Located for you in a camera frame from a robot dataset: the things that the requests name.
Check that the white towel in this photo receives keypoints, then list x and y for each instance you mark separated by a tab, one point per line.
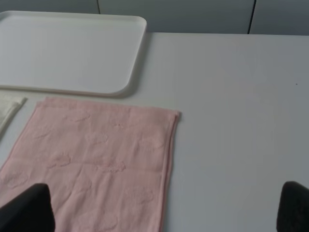
9	106

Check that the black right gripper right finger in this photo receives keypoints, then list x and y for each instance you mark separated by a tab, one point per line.
293	211

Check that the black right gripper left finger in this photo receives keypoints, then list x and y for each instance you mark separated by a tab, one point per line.
30	211

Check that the white plastic tray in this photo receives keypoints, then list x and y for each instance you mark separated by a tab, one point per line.
70	53

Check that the pink towel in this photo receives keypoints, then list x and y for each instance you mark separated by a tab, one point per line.
107	165

